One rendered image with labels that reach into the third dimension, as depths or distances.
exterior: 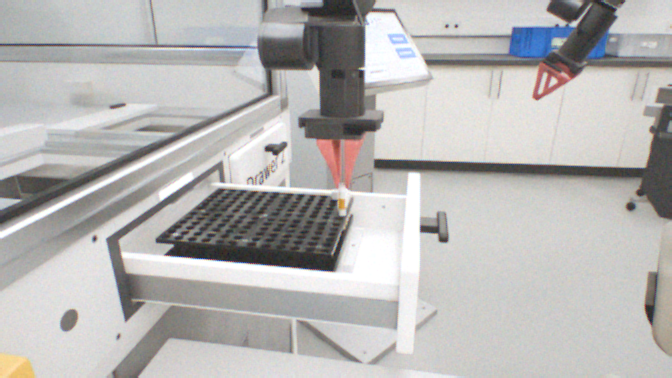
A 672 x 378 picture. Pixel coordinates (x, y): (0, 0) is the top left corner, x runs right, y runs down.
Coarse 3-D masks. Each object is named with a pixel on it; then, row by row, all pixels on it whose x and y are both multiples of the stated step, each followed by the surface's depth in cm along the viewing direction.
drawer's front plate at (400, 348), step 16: (416, 176) 65; (416, 192) 59; (416, 208) 54; (416, 224) 49; (416, 240) 46; (416, 256) 43; (416, 272) 41; (400, 288) 42; (416, 288) 41; (400, 304) 42; (416, 304) 42; (400, 320) 43; (400, 336) 44; (400, 352) 45
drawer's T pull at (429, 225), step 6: (438, 216) 55; (444, 216) 55; (420, 222) 54; (426, 222) 54; (432, 222) 54; (438, 222) 54; (444, 222) 53; (420, 228) 53; (426, 228) 53; (432, 228) 53; (438, 228) 52; (444, 228) 52; (438, 234) 52; (444, 234) 51; (444, 240) 51
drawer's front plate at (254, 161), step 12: (264, 132) 91; (276, 132) 94; (252, 144) 82; (264, 144) 87; (240, 156) 76; (252, 156) 81; (264, 156) 88; (276, 156) 96; (240, 168) 76; (252, 168) 82; (240, 180) 76; (264, 180) 89
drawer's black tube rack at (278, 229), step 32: (224, 192) 66; (256, 192) 67; (192, 224) 56; (224, 224) 56; (256, 224) 56; (288, 224) 56; (320, 224) 57; (192, 256) 54; (224, 256) 54; (256, 256) 54; (288, 256) 54
